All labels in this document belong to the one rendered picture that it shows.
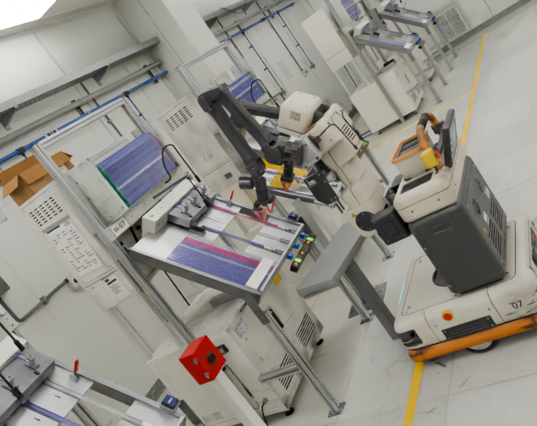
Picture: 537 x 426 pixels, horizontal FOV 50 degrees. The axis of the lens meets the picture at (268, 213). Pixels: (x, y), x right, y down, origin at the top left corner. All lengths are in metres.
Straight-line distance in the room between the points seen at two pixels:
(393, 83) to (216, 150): 3.65
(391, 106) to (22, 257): 4.82
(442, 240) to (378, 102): 5.12
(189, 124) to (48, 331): 1.75
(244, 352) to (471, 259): 1.23
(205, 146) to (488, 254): 2.37
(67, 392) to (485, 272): 1.72
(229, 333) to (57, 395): 1.00
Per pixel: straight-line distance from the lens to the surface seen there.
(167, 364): 3.36
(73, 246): 3.17
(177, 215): 3.13
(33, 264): 4.45
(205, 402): 3.43
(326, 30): 7.41
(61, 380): 2.38
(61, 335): 4.39
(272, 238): 3.13
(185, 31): 6.26
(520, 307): 2.60
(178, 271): 2.87
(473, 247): 2.50
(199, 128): 4.20
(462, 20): 10.28
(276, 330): 2.78
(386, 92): 7.39
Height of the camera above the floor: 1.57
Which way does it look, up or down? 12 degrees down
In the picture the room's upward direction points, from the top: 36 degrees counter-clockwise
